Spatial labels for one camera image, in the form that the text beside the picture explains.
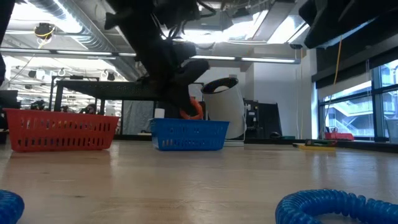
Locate blue plastic basket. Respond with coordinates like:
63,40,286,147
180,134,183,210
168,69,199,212
149,118,230,152

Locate small yellow green box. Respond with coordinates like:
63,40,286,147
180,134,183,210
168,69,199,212
292,139,337,152

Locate black ceiling-hung device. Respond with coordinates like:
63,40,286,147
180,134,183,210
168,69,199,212
34,22,56,40

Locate red-orange coil wristband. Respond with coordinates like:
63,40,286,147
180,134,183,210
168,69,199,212
179,96,205,121

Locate black metal mesh shelf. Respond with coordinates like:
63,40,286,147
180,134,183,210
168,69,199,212
54,80,191,121

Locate red distant bin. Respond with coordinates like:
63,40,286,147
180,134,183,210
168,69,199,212
325,132,354,141

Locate long ceiling light strip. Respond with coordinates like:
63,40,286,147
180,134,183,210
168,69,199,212
118,52,296,63

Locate yellow hanging cable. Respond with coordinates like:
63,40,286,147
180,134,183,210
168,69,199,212
333,34,345,86

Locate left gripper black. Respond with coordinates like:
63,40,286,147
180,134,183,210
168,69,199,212
146,42,210,117

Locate dark window frame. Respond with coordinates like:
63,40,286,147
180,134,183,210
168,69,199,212
317,58,398,142

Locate black equipment cabinet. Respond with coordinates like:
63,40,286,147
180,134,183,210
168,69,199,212
244,98,283,139

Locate blue coil wristband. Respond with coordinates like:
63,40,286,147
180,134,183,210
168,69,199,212
275,189,398,224
0,190,25,224

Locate grey plastic sheet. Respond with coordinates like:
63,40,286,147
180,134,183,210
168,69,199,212
123,100,155,135

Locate red plastic basket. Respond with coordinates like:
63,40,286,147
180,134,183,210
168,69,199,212
3,108,121,153

